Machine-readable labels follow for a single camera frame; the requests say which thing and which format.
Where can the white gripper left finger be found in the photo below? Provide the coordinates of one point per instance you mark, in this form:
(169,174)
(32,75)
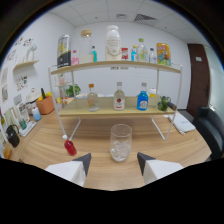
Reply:
(71,170)

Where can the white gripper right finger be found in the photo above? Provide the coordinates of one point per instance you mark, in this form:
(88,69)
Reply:
(156,168)

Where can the small red liquid bottle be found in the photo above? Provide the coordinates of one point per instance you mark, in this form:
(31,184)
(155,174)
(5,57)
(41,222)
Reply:
(70,148)

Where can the clear drinking glass with ice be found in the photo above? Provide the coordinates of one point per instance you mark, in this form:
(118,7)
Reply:
(120,146)

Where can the white notebook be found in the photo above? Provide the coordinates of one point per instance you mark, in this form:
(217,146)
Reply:
(181,123)

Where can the white tray with green bottle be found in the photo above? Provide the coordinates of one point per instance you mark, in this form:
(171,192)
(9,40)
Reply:
(28,128)

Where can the glass jar of green limes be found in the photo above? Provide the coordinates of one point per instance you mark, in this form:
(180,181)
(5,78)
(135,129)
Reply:
(163,104)

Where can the small white and blue bottle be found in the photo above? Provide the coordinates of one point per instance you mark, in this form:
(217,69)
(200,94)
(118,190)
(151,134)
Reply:
(36,115)

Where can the black armchair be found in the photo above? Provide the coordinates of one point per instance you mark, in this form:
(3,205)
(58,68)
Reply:
(210,130)

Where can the black kettle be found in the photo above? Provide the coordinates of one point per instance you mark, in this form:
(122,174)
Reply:
(13,137)

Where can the two-tier wooden shelf rack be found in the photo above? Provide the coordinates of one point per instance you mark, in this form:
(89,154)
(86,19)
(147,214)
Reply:
(106,111)

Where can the blue liquid bottle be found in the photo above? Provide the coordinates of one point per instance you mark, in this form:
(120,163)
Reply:
(142,100)

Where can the orange pot with fruit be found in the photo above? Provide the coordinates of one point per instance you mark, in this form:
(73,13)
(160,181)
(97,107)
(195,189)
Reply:
(45,105)

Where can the clear bottle with orange cap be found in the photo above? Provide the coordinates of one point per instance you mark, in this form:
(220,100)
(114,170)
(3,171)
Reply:
(93,101)

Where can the white bowl with blue rim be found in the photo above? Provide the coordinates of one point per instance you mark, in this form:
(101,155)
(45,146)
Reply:
(81,96)

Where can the clear bottle with red label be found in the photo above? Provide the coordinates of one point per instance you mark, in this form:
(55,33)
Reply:
(119,100)

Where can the green leafy plant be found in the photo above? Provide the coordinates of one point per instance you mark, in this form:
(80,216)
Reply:
(72,90)

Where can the brown door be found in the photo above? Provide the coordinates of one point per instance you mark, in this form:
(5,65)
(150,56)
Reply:
(199,80)

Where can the small pink bottle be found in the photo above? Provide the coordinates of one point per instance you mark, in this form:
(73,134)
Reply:
(75,59)

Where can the small clear bottle blue cap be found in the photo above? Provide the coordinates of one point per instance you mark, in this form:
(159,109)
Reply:
(152,57)

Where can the yellow cartoon print can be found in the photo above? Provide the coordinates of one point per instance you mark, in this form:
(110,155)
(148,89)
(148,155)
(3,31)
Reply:
(163,54)

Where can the small light blue bottle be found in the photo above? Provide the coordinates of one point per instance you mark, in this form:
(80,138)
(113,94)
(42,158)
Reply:
(134,55)

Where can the teal bottle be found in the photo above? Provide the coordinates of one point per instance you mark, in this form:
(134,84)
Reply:
(94,55)

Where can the tall glass jar wooden lid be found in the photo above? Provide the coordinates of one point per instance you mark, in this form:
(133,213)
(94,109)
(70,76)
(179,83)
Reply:
(86,48)

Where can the large white milk bottle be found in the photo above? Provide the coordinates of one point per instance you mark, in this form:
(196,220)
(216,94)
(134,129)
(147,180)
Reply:
(113,45)

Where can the ceiling air vent grille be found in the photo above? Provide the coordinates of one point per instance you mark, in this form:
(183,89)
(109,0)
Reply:
(145,17)

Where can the square ceiling diffuser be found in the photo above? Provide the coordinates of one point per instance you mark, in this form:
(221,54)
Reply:
(121,16)

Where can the wooden wall shelf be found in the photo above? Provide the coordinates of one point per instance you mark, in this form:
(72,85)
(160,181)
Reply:
(26,64)

